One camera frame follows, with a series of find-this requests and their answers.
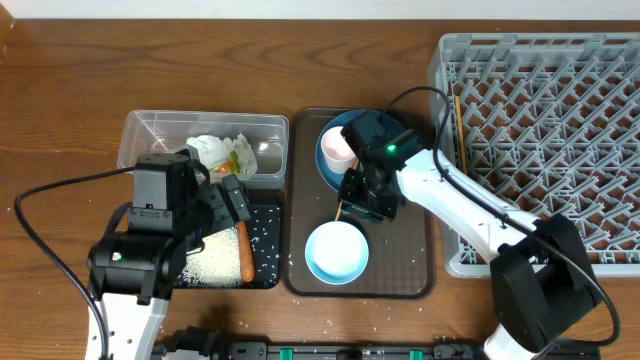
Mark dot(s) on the clear plastic waste bin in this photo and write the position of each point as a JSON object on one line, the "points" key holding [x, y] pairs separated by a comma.
{"points": [[155, 131]]}

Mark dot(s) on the black plastic tray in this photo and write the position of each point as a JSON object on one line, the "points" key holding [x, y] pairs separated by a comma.
{"points": [[267, 240]]}

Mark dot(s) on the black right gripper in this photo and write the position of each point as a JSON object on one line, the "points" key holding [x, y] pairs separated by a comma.
{"points": [[348, 197]]}

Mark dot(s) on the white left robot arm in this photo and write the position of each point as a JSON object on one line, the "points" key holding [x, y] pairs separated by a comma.
{"points": [[145, 246]]}

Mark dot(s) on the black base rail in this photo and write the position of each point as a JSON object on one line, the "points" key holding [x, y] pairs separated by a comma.
{"points": [[262, 351]]}

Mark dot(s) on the grey plastic dishwasher rack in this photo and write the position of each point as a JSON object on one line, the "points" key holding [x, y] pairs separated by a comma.
{"points": [[551, 126]]}

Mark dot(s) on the light blue rice bowl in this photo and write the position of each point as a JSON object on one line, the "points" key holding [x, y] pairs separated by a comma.
{"points": [[337, 253]]}

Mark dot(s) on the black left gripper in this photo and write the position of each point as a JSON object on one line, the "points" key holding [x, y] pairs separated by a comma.
{"points": [[215, 194]]}

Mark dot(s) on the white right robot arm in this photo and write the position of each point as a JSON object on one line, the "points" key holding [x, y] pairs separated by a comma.
{"points": [[540, 271]]}

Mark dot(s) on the dark blue plate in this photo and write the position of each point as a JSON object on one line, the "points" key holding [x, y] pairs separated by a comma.
{"points": [[325, 175]]}

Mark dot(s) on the orange carrot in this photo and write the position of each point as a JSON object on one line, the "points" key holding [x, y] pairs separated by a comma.
{"points": [[247, 265]]}

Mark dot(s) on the pink plastic cup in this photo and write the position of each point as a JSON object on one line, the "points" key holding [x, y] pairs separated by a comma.
{"points": [[338, 155]]}

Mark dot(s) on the wooden chopstick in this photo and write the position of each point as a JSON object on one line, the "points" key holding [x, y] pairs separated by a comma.
{"points": [[460, 132], [339, 209]]}

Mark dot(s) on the white tissue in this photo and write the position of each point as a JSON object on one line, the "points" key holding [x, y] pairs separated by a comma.
{"points": [[212, 151]]}

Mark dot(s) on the brown serving tray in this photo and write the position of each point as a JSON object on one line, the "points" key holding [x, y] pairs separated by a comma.
{"points": [[401, 263]]}

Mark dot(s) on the green food wrapper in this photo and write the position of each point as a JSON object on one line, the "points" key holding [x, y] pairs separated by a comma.
{"points": [[239, 157]]}

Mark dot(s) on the pile of white rice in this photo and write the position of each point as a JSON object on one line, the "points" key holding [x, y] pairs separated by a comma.
{"points": [[217, 260]]}

